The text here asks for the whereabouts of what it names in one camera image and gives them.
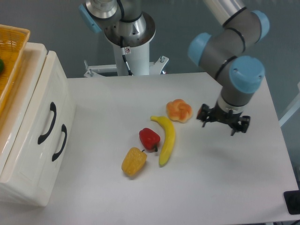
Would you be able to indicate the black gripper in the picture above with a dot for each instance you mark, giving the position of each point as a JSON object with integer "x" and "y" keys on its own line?
{"x": 216, "y": 114}

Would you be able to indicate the white top drawer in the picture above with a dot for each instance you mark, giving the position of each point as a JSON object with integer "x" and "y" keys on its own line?
{"x": 52, "y": 87}

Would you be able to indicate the white drawer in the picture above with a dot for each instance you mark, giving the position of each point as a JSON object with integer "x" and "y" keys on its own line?
{"x": 34, "y": 161}
{"x": 52, "y": 87}

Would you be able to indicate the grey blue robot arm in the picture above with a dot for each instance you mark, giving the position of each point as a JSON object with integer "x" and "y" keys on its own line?
{"x": 222, "y": 57}

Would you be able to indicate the white drawer cabinet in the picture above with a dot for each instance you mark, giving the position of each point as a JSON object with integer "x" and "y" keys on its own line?
{"x": 33, "y": 59}

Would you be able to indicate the white lower drawer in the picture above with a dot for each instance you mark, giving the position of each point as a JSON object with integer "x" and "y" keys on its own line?
{"x": 34, "y": 161}

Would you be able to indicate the knotted bread roll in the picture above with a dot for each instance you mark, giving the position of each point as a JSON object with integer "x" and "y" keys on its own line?
{"x": 179, "y": 111}

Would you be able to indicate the yellow banana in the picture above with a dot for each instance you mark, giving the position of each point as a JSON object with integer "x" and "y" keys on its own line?
{"x": 170, "y": 136}

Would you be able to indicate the red bell pepper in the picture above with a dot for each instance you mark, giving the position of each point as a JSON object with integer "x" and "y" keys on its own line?
{"x": 149, "y": 139}

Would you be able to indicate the yellow bell pepper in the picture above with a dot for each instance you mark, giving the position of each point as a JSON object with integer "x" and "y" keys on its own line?
{"x": 134, "y": 161}

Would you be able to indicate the black device at edge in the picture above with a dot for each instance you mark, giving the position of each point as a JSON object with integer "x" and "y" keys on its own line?
{"x": 292, "y": 200}

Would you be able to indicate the orange woven basket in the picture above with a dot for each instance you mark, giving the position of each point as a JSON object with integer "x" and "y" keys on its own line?
{"x": 13, "y": 41}

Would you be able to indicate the green bell pepper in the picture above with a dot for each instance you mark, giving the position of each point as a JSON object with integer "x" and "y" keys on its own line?
{"x": 2, "y": 66}

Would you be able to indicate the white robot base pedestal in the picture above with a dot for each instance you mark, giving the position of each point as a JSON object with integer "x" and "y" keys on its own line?
{"x": 131, "y": 48}

